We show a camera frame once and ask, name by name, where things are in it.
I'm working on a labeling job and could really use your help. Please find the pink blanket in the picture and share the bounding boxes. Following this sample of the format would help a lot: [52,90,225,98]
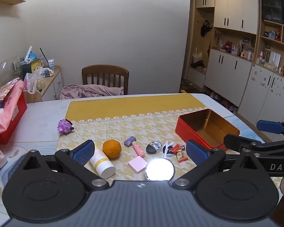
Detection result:
[59,84,125,100]

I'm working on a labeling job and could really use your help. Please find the clear glass jar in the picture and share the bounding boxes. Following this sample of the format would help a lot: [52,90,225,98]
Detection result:
[0,57,23,86]

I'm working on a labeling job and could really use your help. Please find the group of shoes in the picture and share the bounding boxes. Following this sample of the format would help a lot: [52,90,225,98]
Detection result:
[204,87,239,114]

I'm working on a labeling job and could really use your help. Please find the red candy packet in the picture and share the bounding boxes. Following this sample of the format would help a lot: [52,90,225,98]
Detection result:
[176,151,188,163]
[169,144,186,153]

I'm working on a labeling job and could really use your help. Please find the white yellow lotion tube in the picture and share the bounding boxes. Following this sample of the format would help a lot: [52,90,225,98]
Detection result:
[89,144,116,179]

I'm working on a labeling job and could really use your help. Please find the purple pink toy hammer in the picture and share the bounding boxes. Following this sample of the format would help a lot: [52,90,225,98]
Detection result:
[123,136,145,158]

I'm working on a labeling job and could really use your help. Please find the black hanging bag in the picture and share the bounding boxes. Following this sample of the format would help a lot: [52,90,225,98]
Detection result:
[201,19,211,37]

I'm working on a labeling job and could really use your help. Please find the wooden side cabinet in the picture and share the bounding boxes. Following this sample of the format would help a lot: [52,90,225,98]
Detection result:
[24,65,63,103]

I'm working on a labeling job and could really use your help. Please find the clear plastic bag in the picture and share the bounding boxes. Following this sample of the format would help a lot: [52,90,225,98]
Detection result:
[24,67,45,94]

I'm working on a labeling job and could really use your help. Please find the teal yellow container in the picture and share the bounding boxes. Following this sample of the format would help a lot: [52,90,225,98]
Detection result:
[21,58,43,77]

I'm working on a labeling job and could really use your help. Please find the red box with pink wrap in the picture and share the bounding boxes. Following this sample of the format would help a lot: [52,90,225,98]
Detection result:
[0,79,24,140]

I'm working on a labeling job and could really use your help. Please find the orange fruit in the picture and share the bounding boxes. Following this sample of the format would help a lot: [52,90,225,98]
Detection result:
[102,139,122,159]

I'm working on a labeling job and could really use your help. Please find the beige tote bag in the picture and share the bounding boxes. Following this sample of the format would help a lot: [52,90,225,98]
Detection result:
[192,47,204,63]

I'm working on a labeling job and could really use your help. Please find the clutter of countertop knickknacks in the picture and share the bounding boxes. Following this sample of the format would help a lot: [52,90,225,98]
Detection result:
[212,30,256,62]

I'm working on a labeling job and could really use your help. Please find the round silver mirror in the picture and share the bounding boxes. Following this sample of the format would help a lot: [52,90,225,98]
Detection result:
[145,157,175,181]

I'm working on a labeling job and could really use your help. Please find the white stickered cabinet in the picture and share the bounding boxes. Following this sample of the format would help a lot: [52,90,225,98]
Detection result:
[238,64,284,129]

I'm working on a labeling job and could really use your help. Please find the white sunglasses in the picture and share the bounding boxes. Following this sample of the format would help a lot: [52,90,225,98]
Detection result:
[161,141,180,158]

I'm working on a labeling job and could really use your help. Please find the black oval key fob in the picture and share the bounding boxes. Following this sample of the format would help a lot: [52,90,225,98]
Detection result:
[146,141,163,154]

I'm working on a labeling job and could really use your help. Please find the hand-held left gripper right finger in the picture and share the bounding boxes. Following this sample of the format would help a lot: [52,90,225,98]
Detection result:
[172,139,263,191]

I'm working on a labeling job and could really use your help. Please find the clutter of shelf knickknacks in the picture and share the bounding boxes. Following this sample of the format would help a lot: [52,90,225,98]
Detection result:
[256,27,284,77]

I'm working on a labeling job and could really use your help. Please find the white upper cabinet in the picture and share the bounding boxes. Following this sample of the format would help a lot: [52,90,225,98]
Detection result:
[196,0,259,35]

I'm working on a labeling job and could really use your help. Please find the yellow patterned table mat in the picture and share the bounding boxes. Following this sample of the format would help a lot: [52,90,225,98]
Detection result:
[55,93,283,191]

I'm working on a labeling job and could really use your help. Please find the brown wooden chair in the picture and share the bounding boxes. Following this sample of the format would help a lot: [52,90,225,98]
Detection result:
[82,65,129,95]

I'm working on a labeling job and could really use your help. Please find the red cardboard box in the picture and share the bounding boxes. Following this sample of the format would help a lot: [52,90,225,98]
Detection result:
[0,91,27,145]

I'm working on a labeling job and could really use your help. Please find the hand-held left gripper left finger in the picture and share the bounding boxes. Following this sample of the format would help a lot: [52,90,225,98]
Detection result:
[21,139,109,191]

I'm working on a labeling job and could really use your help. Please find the white lower cabinet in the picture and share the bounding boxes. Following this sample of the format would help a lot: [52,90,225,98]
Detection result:
[204,48,252,107]

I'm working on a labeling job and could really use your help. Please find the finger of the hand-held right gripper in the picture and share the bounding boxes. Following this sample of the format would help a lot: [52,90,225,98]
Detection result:
[224,134,284,158]
[256,120,284,137]

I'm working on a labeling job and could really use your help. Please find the red tin box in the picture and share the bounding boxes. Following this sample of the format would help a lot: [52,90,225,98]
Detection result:
[175,109,240,150]

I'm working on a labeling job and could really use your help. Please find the purple spiky toy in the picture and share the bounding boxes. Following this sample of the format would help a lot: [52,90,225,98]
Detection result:
[57,119,74,134]

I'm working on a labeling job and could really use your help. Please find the black stick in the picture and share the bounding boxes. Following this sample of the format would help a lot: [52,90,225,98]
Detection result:
[40,48,49,68]

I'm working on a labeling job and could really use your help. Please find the pink square box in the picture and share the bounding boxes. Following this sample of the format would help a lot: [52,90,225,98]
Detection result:
[128,156,148,173]

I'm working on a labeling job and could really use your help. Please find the dark glass cabinet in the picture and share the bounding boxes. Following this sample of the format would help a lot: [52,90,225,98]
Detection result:
[260,0,284,27]

